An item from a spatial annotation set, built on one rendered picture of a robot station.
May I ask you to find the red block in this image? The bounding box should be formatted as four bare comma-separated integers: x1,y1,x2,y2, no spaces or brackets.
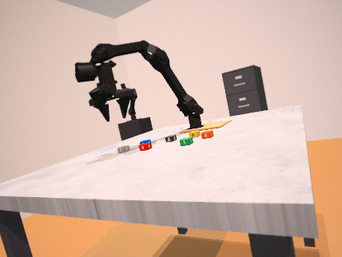
139,143,152,151

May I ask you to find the green block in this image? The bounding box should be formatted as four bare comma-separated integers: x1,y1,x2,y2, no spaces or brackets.
180,137,193,146

